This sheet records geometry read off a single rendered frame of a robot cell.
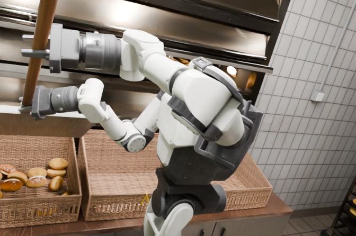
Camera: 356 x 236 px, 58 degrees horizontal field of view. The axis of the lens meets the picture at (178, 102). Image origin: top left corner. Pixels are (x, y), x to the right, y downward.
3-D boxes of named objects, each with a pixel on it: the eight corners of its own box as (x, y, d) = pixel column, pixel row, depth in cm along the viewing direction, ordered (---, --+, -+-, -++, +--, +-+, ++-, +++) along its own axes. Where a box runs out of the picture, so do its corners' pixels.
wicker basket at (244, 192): (161, 168, 221) (170, 133, 213) (226, 167, 248) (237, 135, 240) (192, 215, 181) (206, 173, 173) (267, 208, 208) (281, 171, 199)
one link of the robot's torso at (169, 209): (179, 201, 132) (186, 177, 128) (193, 224, 121) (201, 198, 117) (150, 203, 126) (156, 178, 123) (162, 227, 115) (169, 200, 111)
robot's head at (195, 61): (211, 74, 109) (204, 54, 106) (222, 82, 102) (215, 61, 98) (195, 82, 108) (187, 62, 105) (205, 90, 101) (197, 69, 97)
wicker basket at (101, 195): (72, 168, 195) (79, 127, 187) (157, 168, 220) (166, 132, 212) (82, 223, 154) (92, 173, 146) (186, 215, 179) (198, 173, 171)
